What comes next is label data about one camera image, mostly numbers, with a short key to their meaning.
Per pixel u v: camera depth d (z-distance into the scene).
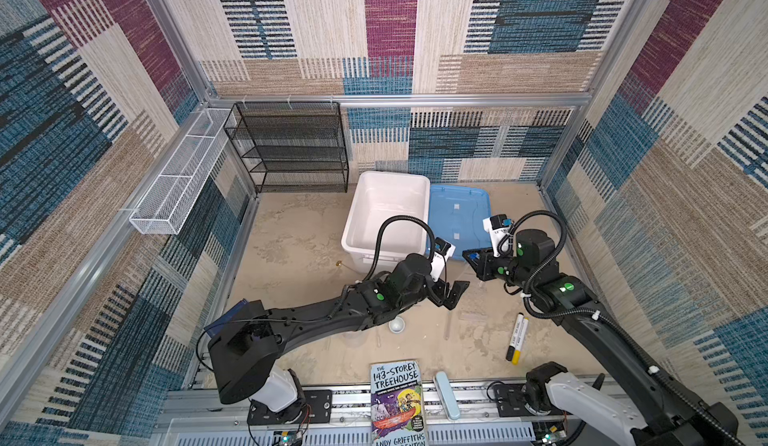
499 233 0.67
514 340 0.83
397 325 0.86
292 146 1.10
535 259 0.55
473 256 0.76
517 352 0.81
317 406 0.73
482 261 0.65
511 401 0.73
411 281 0.57
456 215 1.12
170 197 0.92
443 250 0.65
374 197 1.08
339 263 0.99
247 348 0.42
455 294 0.66
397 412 0.71
